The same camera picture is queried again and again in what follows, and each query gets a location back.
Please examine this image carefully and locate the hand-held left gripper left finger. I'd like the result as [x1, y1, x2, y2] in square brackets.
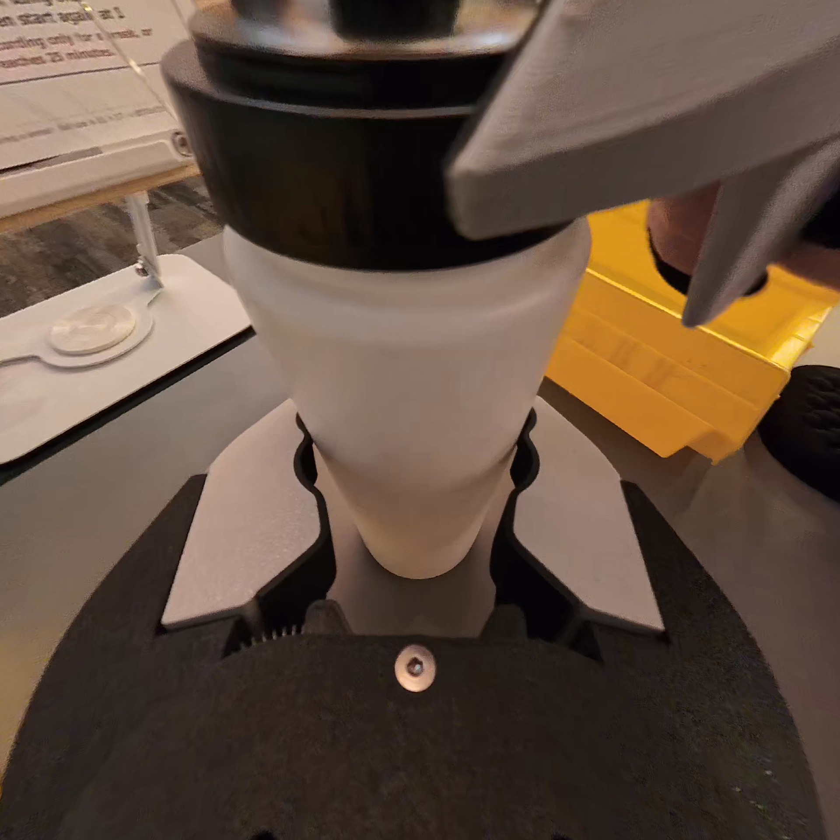
[161, 406, 337, 634]

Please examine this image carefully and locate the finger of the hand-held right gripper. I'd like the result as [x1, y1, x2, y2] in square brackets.
[446, 0, 840, 240]
[682, 136, 840, 329]

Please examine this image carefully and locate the person's right forearm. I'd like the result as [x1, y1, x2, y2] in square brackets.
[758, 364, 840, 503]

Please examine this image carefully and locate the white stand base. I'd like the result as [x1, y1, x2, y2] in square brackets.
[0, 190, 253, 467]

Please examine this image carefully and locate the person's right hand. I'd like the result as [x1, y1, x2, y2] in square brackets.
[646, 185, 723, 277]

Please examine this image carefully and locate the white plastic bottle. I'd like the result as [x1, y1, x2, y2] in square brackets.
[223, 217, 592, 580]

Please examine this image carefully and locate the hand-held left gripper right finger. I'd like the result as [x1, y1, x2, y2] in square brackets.
[492, 395, 665, 641]

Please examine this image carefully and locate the yellow plastic bin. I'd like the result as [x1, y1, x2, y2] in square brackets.
[545, 200, 834, 463]

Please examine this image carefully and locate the printed instruction sheet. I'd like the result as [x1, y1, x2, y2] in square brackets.
[0, 0, 198, 170]

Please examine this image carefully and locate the black bottle lid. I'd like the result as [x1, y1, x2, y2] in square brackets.
[161, 0, 572, 271]

